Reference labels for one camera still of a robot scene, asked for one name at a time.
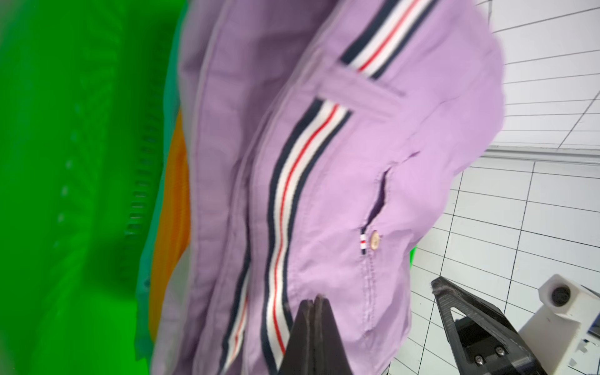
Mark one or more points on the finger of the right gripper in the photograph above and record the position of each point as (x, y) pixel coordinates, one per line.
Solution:
(481, 338)

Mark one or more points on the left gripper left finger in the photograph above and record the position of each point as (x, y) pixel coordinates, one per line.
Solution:
(299, 356)

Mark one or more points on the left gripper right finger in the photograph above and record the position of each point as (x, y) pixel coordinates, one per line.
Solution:
(328, 350)

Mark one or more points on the orange pants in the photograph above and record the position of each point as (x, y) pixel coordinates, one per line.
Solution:
(174, 228)

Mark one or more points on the purple pants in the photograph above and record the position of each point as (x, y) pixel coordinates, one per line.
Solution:
(323, 138)

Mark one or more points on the green plastic basket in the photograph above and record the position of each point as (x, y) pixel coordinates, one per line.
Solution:
(82, 131)

